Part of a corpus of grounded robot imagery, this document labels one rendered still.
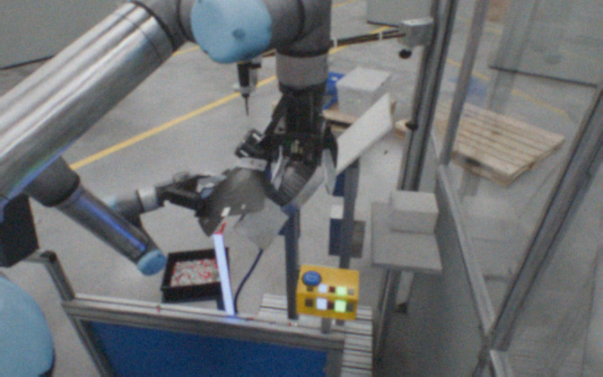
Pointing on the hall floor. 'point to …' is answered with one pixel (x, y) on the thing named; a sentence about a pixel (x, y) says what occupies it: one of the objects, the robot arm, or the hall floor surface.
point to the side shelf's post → (387, 314)
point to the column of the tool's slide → (410, 160)
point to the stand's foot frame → (353, 366)
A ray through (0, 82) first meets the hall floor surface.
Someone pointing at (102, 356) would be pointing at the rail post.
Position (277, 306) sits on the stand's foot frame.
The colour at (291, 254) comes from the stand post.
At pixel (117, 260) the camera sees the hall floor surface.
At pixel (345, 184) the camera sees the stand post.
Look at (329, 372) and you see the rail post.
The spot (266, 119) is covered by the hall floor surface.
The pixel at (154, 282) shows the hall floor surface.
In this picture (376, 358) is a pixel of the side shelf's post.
